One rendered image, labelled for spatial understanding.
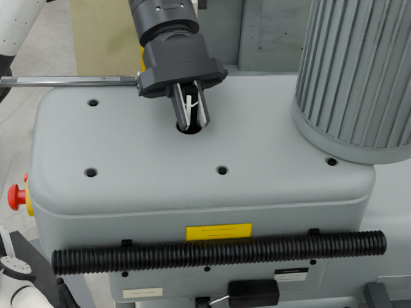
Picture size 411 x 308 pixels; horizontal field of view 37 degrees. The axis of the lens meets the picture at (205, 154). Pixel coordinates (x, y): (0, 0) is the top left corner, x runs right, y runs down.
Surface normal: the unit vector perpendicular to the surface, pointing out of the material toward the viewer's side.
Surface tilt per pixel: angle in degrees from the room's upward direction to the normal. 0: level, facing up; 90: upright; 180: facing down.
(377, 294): 0
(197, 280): 90
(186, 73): 30
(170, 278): 90
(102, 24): 90
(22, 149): 0
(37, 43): 0
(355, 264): 90
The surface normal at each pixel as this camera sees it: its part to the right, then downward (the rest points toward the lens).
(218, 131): 0.05, -0.73
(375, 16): -0.50, 0.58
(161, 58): 0.22, -0.30
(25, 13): 0.53, 0.66
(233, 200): 0.12, 0.56
